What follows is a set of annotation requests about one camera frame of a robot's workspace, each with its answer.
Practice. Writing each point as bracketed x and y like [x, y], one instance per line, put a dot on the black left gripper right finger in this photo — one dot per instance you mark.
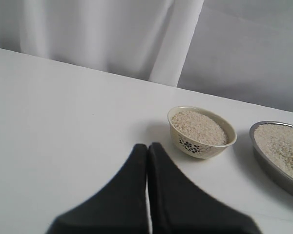
[178, 206]

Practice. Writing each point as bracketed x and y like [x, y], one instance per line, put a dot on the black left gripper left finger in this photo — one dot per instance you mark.
[118, 208]

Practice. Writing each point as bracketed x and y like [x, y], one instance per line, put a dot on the white floral ceramic bowl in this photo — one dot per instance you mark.
[198, 132]

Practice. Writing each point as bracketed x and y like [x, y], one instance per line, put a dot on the round steel rice tray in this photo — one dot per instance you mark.
[273, 150]

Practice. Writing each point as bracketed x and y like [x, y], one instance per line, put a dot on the white backdrop curtain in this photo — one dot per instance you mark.
[238, 49]

